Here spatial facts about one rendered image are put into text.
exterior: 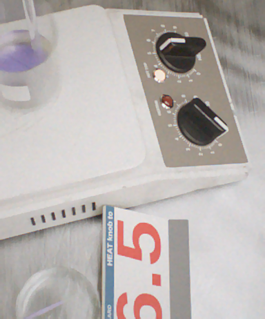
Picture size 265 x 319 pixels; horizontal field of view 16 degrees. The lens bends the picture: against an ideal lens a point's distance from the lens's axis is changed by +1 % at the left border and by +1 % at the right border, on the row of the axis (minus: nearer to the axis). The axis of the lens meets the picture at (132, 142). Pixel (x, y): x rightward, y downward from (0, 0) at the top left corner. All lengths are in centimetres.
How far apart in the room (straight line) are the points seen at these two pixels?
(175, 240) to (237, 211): 5
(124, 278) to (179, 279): 5
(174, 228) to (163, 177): 6
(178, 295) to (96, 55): 18
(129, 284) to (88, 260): 5
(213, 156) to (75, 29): 13
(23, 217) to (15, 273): 6
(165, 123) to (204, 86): 5
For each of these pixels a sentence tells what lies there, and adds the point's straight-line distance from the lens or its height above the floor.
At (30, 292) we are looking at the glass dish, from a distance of 65.
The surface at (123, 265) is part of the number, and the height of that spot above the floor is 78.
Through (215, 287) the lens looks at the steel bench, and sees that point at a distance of 66.
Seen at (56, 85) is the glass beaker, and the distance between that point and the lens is 59.
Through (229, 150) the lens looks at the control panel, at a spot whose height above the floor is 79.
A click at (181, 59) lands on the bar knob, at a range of 65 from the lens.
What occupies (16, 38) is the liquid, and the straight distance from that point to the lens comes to 60.
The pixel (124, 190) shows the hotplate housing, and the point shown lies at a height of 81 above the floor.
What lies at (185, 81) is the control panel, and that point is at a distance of 65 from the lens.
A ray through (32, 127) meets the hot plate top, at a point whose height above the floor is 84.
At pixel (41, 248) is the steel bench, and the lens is 66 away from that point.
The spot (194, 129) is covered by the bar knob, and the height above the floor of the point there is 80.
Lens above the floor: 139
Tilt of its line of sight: 71 degrees down
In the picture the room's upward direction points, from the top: 3 degrees clockwise
